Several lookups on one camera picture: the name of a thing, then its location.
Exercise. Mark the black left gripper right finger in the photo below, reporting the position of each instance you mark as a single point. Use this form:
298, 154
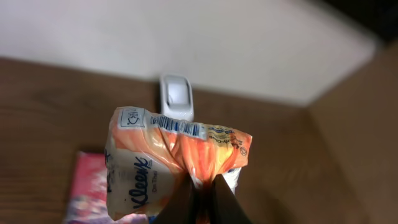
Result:
223, 207

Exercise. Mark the orange Kleenex tissue pack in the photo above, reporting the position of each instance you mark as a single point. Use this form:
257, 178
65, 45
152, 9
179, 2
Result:
148, 154

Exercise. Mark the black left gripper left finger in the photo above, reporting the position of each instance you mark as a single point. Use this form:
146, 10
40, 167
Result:
182, 207

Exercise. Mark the red purple pad package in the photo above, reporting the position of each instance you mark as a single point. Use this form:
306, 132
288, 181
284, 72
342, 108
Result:
88, 193

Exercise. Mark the white barcode scanner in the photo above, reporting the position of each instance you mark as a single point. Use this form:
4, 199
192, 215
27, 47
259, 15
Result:
176, 98

